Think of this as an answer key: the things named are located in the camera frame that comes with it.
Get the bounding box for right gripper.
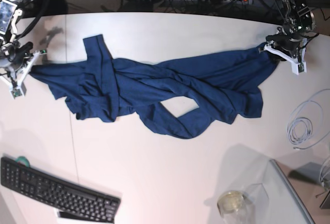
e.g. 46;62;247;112
1;42;33;72

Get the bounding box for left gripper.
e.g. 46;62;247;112
266;33;303;63

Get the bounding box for dark blue t-shirt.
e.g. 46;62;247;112
30;35;278;139

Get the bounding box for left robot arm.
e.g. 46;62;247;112
266;0;314;65

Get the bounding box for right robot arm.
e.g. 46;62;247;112
1;0;50;72

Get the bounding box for green tape roll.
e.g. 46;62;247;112
15;156;30;167

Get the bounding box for black computer keyboard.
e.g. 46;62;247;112
1;157;121;223

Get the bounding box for clear tape roll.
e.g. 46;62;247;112
217;190;246;217

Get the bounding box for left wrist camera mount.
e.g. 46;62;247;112
259;44;307;75

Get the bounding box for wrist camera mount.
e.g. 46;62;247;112
259;44;307;75
1;50;47;99

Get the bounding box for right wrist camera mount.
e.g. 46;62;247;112
1;50;47;99

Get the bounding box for light blue coiled cable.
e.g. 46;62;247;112
287;88;330;150

